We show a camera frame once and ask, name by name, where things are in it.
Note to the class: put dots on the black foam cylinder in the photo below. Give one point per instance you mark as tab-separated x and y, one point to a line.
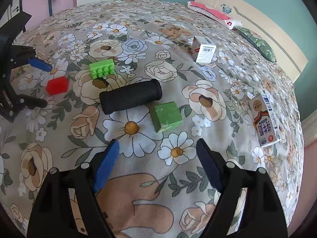
130	96

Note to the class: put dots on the light green lego brick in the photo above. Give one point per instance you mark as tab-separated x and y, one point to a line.
102	69

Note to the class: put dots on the small white barcode box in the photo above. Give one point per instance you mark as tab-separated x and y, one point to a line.
202	49

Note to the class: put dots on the cream wooden headboard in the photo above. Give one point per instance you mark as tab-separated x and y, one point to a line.
289	56

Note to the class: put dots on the green floral pillow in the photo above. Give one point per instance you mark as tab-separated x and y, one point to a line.
258	42

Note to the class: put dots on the floral bed quilt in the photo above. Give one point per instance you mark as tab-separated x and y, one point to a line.
156	77

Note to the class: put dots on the red toy block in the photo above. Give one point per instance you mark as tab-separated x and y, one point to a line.
57	86

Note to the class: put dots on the pink white pillow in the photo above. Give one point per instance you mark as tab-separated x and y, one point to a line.
214	14

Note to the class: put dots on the milk carton box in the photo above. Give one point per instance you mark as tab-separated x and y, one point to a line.
264	119

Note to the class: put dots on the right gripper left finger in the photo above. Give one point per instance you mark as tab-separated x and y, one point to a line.
52	214

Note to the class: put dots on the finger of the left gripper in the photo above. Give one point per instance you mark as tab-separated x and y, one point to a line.
40	64
32	102

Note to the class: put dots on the dark green cube block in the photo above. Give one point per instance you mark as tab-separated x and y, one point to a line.
165	116

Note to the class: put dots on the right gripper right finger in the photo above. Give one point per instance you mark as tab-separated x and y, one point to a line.
262	215

